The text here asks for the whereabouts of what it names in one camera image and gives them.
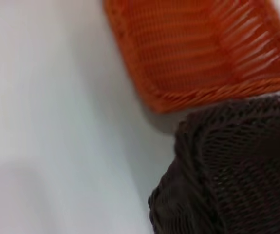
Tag dark brown woven basket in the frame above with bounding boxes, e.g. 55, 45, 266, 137
148, 92, 280, 234

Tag orange woven basket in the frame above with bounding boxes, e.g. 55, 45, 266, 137
103, 0, 280, 114

